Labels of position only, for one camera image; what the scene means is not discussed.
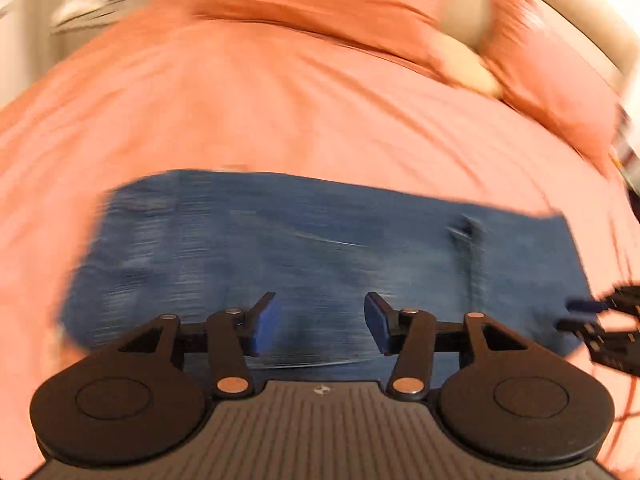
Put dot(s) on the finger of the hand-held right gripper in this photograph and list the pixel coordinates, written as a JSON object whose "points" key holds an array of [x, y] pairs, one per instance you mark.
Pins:
{"points": [[582, 305], [580, 326]]}

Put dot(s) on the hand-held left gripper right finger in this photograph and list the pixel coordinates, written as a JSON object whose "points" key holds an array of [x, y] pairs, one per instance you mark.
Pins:
{"points": [[379, 325]]}

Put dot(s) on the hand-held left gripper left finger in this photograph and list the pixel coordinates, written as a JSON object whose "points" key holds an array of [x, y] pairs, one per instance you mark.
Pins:
{"points": [[262, 324]]}

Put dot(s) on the blue denim pants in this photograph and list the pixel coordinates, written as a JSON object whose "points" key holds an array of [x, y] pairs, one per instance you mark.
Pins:
{"points": [[325, 260]]}

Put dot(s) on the bed with orange sheet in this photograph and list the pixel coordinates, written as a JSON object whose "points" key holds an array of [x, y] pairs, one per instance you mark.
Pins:
{"points": [[200, 110]]}

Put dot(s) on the orange embroidered pillow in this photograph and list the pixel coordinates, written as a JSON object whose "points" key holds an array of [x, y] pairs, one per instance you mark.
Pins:
{"points": [[325, 15], [550, 70]]}

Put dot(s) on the small yellow pillow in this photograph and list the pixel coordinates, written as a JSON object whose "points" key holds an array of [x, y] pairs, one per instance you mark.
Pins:
{"points": [[475, 72]]}

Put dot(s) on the beige padded headboard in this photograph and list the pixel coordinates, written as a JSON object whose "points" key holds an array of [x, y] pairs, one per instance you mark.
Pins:
{"points": [[575, 5]]}

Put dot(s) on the white cloth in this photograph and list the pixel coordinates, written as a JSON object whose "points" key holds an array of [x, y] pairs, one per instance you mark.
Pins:
{"points": [[87, 7]]}

